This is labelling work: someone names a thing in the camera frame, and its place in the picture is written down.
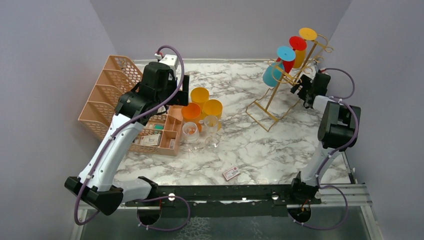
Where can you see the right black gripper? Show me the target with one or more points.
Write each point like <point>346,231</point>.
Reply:
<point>304,82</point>

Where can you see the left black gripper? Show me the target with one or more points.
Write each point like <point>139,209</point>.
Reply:
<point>181,97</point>

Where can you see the orange plastic wine glass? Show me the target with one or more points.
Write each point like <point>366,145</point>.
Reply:
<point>192,113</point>

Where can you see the yellow plastic wine glass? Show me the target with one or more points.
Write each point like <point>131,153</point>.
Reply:
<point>199,95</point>

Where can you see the clear wine glass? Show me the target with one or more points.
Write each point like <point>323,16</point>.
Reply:
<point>211,127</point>
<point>191,135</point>

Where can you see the blue plastic wine glass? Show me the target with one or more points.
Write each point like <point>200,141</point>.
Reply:
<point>275,73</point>

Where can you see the red white staples box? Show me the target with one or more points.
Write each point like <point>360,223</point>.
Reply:
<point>231,173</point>

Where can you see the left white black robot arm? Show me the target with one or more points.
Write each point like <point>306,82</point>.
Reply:
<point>95,185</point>

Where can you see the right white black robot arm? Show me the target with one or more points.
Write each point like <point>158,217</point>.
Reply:
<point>338,130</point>

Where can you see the red plastic wine glass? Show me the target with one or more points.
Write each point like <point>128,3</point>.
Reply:
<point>292,56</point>

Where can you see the yellow wine glass top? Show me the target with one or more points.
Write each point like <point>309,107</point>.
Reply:
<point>299,44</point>

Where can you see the teal grey correction tape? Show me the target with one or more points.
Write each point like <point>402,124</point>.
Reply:
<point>158,126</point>

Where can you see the peach plastic file organizer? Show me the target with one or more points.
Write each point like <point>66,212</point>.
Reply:
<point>122,88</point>

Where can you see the red white box in organizer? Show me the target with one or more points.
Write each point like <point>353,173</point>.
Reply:
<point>172,143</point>

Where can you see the white stapler box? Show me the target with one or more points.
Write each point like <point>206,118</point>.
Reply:
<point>150,140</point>

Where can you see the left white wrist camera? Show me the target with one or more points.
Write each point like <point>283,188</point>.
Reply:
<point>168,59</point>

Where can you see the gold wire wine glass rack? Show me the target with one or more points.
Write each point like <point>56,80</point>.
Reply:
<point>276,103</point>

